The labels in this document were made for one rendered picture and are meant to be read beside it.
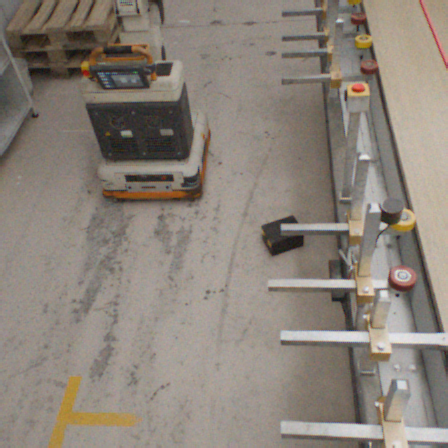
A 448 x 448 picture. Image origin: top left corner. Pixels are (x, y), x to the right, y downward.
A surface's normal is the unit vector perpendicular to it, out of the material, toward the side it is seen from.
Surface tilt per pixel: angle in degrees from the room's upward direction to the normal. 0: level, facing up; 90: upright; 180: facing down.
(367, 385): 0
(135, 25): 82
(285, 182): 0
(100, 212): 0
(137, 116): 90
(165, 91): 90
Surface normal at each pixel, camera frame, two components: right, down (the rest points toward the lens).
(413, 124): -0.09, -0.68
